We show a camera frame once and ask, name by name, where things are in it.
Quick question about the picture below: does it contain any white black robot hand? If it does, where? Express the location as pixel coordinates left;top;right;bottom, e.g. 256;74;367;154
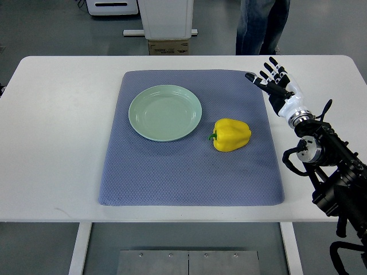
245;57;302;118

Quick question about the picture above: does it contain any yellow bell pepper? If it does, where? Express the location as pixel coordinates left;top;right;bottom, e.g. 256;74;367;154
208;118;252;152

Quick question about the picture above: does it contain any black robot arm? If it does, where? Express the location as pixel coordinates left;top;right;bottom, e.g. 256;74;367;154
282;110;366;274

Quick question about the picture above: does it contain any light green plate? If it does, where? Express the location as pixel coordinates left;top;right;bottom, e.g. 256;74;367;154
128;85;202;142

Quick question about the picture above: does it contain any person in jeans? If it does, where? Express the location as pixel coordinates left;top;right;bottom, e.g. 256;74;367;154
235;0;290;56

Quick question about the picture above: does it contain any cardboard box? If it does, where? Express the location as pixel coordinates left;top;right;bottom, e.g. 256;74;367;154
148;40;189;56

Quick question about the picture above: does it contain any right white table leg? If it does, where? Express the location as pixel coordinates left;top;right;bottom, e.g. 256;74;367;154
280;222;303;275

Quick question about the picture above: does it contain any white table leg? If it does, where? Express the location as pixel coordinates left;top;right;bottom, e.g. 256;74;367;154
68;222;92;275
280;222;303;275

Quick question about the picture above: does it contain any blue quilted mat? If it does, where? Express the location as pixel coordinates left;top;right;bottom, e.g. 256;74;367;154
99;70;284;206

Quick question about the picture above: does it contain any white appliance with slot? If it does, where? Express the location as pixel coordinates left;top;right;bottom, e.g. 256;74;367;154
86;0;139;16

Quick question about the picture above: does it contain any left white table leg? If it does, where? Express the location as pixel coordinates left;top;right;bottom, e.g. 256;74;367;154
68;222;92;275

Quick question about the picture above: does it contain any white machine pedestal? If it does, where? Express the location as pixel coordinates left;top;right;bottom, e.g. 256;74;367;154
123;0;198;40

